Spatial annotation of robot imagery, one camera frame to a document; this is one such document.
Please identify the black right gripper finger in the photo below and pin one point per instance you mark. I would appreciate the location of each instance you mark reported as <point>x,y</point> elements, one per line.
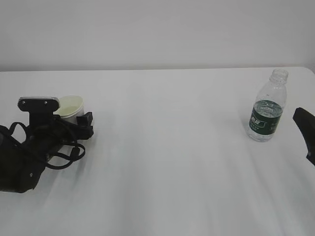
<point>306,124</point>

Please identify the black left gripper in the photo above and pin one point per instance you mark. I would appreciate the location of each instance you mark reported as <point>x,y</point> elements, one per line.
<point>57,139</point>

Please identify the white paper cup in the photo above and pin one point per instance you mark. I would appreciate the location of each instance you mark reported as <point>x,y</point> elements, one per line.
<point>71,107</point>

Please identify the clear water bottle green label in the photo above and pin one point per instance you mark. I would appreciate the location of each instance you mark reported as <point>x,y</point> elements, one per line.
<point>268,107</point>

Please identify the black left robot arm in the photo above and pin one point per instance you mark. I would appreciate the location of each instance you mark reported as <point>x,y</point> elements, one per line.
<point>19,175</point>

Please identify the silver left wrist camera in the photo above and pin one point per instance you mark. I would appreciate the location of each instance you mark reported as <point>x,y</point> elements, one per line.
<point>41,109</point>

